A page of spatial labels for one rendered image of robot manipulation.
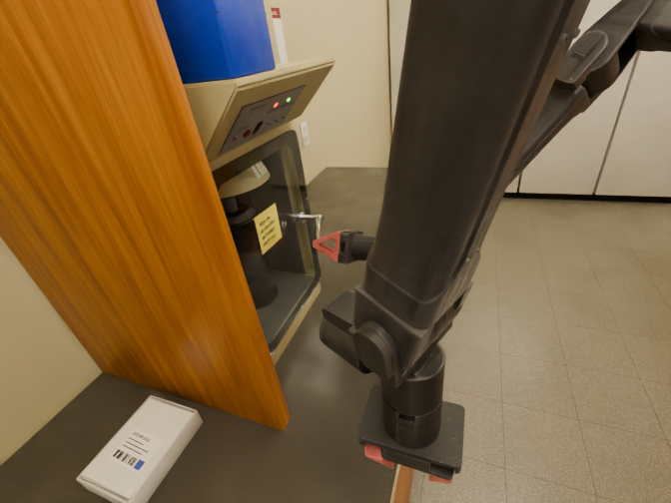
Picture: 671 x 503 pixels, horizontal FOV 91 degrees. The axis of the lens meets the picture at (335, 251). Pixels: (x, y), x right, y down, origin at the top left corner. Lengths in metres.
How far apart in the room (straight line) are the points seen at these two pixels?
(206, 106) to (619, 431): 1.94
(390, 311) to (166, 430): 0.58
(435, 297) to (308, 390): 0.56
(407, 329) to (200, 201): 0.27
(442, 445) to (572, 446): 1.52
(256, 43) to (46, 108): 0.25
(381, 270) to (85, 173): 0.41
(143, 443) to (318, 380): 0.33
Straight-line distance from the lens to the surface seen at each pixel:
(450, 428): 0.40
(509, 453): 1.78
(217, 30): 0.44
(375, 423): 0.40
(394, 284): 0.21
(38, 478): 0.89
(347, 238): 0.68
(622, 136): 3.75
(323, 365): 0.77
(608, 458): 1.92
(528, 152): 0.63
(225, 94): 0.44
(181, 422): 0.74
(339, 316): 0.32
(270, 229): 0.66
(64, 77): 0.48
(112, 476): 0.75
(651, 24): 0.66
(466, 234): 0.18
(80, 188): 0.55
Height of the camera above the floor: 1.53
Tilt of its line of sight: 32 degrees down
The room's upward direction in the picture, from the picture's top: 8 degrees counter-clockwise
